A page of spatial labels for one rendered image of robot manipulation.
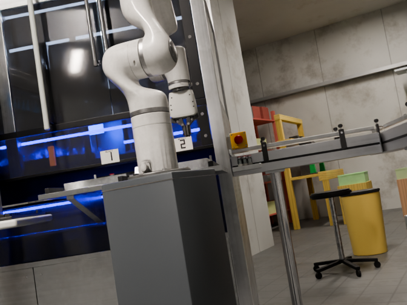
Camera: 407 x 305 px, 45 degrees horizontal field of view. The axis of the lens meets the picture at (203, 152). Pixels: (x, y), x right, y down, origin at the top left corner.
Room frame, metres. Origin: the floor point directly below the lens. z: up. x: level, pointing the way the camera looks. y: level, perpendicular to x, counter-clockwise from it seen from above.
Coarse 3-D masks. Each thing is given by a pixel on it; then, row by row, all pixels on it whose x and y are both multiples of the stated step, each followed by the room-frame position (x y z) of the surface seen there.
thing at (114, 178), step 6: (120, 174) 1.95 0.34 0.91; (126, 174) 1.95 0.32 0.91; (84, 180) 1.96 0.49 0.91; (90, 180) 1.96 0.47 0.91; (96, 180) 1.96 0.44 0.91; (102, 180) 1.95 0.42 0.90; (108, 180) 1.95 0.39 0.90; (114, 180) 1.95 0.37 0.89; (66, 186) 1.97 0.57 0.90; (72, 186) 1.97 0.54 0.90; (78, 186) 1.96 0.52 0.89; (84, 186) 1.96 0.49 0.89
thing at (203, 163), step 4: (192, 160) 1.81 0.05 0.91; (196, 160) 1.80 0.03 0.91; (200, 160) 1.80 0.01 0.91; (204, 160) 1.80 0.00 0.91; (208, 160) 1.85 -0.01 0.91; (212, 160) 2.01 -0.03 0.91; (180, 164) 1.81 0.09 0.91; (184, 164) 1.81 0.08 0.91; (188, 164) 1.81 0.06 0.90; (192, 164) 1.81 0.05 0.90; (196, 164) 1.80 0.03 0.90; (200, 164) 1.80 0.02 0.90; (204, 164) 1.80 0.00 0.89; (192, 168) 1.81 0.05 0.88; (196, 168) 1.80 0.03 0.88
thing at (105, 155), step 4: (100, 152) 2.22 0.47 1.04; (104, 152) 2.22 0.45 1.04; (108, 152) 2.21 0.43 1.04; (112, 152) 2.21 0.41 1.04; (116, 152) 2.21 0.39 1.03; (104, 156) 2.22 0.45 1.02; (108, 156) 2.22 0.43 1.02; (112, 156) 2.21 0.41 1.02; (116, 156) 2.21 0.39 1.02; (104, 160) 2.22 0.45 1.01; (108, 160) 2.22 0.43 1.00; (112, 160) 2.21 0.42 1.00; (116, 160) 2.21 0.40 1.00
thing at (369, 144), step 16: (336, 128) 2.35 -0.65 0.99; (368, 128) 2.24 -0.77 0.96; (272, 144) 2.28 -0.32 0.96; (288, 144) 2.28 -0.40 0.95; (320, 144) 2.24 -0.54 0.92; (336, 144) 2.23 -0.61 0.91; (352, 144) 2.22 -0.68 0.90; (368, 144) 2.22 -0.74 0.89; (256, 160) 2.26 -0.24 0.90; (272, 160) 2.26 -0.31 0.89; (288, 160) 2.25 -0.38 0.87; (304, 160) 2.24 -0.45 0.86; (320, 160) 2.24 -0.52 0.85
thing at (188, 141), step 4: (176, 140) 2.19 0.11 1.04; (188, 140) 2.18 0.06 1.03; (176, 144) 2.19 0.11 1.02; (188, 144) 2.18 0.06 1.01; (192, 144) 2.18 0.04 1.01; (176, 148) 2.19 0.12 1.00; (180, 148) 2.18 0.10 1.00; (184, 148) 2.18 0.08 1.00; (188, 148) 2.18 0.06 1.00; (192, 148) 2.18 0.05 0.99
